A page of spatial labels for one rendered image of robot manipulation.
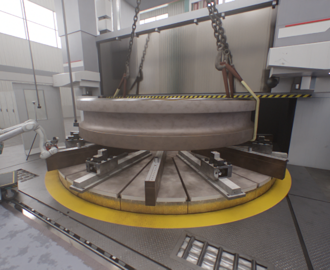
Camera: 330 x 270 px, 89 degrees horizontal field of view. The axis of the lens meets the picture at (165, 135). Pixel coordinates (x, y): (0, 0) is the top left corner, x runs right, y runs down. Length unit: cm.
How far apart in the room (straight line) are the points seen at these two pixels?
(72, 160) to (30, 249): 192
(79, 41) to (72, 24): 59
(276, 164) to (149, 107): 255
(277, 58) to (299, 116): 237
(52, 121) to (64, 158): 327
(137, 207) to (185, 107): 181
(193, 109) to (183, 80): 301
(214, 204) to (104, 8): 775
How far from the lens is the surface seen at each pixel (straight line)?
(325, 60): 366
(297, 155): 577
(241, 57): 554
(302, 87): 439
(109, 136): 334
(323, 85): 464
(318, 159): 588
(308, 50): 365
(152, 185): 235
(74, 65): 698
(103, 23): 830
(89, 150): 428
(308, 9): 425
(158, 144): 296
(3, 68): 670
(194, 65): 580
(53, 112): 730
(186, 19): 612
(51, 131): 730
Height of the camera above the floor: 175
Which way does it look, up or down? 12 degrees down
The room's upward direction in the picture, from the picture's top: straight up
